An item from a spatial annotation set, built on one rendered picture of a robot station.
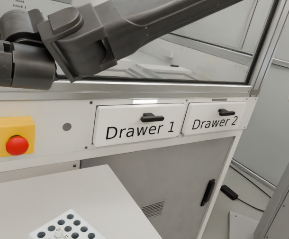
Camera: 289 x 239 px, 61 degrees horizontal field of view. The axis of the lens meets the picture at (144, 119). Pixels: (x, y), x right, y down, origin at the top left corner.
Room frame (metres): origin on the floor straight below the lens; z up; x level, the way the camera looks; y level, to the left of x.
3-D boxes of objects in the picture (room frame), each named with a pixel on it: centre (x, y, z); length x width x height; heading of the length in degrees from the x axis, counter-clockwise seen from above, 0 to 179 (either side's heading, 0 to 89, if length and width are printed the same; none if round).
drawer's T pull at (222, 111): (0.81, -0.27, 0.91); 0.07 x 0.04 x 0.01; 127
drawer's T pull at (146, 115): (0.62, -0.01, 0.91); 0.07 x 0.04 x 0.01; 127
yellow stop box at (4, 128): (0.43, 0.26, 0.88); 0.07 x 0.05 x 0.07; 127
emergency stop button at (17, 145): (0.41, 0.24, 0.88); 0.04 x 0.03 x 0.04; 127
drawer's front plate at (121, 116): (0.64, 0.00, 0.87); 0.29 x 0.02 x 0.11; 127
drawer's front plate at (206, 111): (0.83, -0.25, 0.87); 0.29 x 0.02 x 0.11; 127
